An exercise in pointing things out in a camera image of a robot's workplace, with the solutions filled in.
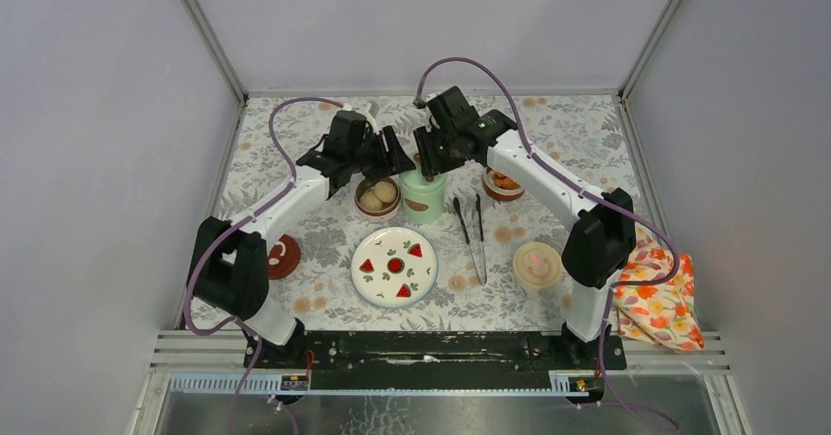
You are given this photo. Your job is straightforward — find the black tongs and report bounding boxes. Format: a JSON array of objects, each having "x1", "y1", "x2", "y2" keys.
[{"x1": 451, "y1": 192, "x2": 489, "y2": 288}]

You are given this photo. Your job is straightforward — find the white plate with food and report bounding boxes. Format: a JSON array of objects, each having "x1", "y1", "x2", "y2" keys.
[{"x1": 350, "y1": 226, "x2": 439, "y2": 310}]

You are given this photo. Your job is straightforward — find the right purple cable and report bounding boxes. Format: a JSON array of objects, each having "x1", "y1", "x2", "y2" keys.
[{"x1": 414, "y1": 56, "x2": 682, "y2": 291}]

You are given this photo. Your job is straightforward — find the purple cable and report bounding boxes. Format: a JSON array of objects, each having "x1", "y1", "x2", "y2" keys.
[
  {"x1": 414, "y1": 56, "x2": 682, "y2": 291},
  {"x1": 182, "y1": 97, "x2": 365, "y2": 435}
]

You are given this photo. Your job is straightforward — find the cream round lid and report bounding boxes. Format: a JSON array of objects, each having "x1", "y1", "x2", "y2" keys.
[{"x1": 513, "y1": 242, "x2": 564, "y2": 292}]

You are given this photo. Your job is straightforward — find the steel bowl red band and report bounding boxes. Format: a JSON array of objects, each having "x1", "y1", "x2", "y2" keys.
[
  {"x1": 354, "y1": 177, "x2": 402, "y2": 221},
  {"x1": 482, "y1": 168, "x2": 525, "y2": 202}
]

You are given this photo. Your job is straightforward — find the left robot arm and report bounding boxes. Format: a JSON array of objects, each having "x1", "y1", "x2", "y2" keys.
[{"x1": 183, "y1": 110, "x2": 416, "y2": 367}]

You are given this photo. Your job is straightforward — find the green cylindrical container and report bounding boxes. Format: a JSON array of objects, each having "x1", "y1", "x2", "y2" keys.
[{"x1": 402, "y1": 185, "x2": 445, "y2": 225}]

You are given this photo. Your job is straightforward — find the orange floral cloth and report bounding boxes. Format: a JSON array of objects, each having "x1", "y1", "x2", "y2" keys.
[{"x1": 612, "y1": 226, "x2": 705, "y2": 352}]

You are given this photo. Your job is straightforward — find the red round lid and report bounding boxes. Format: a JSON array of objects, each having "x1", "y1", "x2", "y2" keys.
[{"x1": 267, "y1": 234, "x2": 302, "y2": 281}]

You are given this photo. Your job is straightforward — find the rice ball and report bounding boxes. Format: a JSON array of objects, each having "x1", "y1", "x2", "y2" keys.
[
  {"x1": 359, "y1": 191, "x2": 384, "y2": 212},
  {"x1": 372, "y1": 180, "x2": 398, "y2": 204}
]

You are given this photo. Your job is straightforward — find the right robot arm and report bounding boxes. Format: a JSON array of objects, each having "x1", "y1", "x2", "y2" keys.
[{"x1": 414, "y1": 86, "x2": 635, "y2": 368}]

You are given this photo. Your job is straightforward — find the green lid with handle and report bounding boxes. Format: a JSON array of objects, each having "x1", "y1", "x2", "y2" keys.
[{"x1": 399, "y1": 153, "x2": 448, "y2": 204}]

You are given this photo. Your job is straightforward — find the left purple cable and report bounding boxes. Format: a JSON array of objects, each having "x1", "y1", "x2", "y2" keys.
[{"x1": 182, "y1": 97, "x2": 365, "y2": 435}]

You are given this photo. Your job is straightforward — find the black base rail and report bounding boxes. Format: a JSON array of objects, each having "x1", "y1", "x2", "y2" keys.
[{"x1": 243, "y1": 330, "x2": 627, "y2": 390}]

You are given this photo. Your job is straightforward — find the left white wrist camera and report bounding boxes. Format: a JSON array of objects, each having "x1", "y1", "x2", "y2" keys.
[{"x1": 342, "y1": 101, "x2": 381, "y2": 133}]

